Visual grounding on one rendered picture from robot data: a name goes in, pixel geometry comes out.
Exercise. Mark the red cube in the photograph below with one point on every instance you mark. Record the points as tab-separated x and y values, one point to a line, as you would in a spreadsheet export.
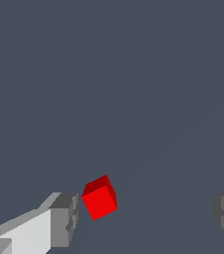
100	200

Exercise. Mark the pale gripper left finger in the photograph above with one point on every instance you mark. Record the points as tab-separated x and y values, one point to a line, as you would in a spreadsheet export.
34	228

